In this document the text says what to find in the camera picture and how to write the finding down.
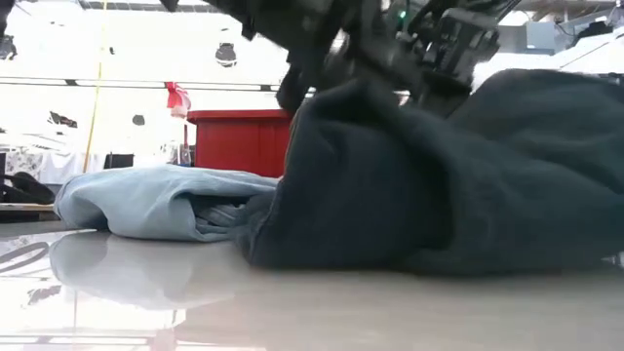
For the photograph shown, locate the black aluminium table frame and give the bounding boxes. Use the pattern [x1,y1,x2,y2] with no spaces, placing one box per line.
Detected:
[0,210,60,225]

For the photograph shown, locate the light blue denim jeans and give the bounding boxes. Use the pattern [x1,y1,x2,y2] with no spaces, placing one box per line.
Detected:
[54,164,280,244]

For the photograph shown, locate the red plastic laundry bin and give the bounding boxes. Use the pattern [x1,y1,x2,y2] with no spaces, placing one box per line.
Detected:
[186,108,294,179]

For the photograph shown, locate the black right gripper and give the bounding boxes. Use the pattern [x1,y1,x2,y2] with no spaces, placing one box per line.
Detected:
[374,0,503,119]

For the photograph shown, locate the black pants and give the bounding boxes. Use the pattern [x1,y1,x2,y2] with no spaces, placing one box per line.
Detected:
[233,67,624,277]

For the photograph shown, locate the yellow cable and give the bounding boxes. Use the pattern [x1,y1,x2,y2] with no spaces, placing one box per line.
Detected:
[83,0,109,175]

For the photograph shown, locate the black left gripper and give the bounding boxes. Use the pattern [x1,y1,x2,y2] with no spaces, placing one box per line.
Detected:
[209,0,376,113]

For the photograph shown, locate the black rounded object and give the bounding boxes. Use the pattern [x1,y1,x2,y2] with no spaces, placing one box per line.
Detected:
[0,171,56,205]

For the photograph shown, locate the black rectangular box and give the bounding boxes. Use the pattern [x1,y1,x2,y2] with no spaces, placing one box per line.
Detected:
[102,153,136,171]

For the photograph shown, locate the white hanging cloth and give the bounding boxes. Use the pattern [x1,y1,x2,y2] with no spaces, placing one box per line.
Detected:
[4,148,106,185]

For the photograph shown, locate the tan wooden desk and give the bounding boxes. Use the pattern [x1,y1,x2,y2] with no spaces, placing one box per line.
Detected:
[0,203,56,213]

